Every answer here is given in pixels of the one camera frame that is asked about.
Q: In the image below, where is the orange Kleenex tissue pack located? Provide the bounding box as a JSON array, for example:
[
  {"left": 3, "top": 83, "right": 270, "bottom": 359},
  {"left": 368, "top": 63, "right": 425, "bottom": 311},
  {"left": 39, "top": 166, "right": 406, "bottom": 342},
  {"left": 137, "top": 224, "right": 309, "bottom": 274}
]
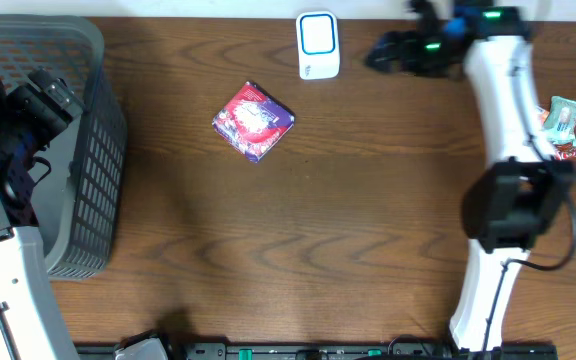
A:
[{"left": 537, "top": 107, "right": 550, "bottom": 126}]

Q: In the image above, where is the green flushable wipes pack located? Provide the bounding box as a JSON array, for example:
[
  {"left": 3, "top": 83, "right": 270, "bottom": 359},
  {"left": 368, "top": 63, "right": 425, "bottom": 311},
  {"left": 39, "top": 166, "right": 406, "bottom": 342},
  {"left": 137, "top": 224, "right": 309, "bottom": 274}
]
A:
[{"left": 543, "top": 96, "right": 576, "bottom": 146}]

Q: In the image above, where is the purple red pantyliner pack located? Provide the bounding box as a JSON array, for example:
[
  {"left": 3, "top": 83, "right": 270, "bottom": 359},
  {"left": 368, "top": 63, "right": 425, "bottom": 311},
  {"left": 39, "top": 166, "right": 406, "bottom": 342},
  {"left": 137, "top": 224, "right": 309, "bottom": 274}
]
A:
[{"left": 212, "top": 81, "right": 296, "bottom": 163}]

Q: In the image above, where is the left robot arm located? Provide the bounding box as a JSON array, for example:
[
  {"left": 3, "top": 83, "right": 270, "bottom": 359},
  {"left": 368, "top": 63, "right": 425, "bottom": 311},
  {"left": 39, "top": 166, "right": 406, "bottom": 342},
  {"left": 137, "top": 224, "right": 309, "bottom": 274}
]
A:
[{"left": 0, "top": 67, "right": 86, "bottom": 359}]

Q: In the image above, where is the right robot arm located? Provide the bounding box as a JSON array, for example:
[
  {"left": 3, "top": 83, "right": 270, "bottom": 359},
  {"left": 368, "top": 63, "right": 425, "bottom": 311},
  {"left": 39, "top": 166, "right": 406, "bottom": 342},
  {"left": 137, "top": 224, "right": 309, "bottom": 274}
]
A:
[{"left": 364, "top": 0, "right": 576, "bottom": 359}]

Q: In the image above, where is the grey plastic shopping basket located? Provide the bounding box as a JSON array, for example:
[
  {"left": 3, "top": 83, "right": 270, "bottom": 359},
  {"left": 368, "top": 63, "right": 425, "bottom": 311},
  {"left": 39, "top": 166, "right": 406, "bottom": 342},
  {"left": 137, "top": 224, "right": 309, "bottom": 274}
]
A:
[{"left": 0, "top": 15, "right": 127, "bottom": 280}]

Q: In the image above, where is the right black cable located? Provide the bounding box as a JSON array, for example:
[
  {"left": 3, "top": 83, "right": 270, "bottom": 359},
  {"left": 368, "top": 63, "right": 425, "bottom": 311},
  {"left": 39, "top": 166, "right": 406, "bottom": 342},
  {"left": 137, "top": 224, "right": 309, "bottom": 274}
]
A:
[{"left": 480, "top": 64, "right": 576, "bottom": 354}]

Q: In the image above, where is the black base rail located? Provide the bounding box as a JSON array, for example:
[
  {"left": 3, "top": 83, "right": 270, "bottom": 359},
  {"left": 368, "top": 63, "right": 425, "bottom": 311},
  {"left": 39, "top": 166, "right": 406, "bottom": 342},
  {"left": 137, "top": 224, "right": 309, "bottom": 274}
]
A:
[{"left": 75, "top": 339, "right": 559, "bottom": 360}]

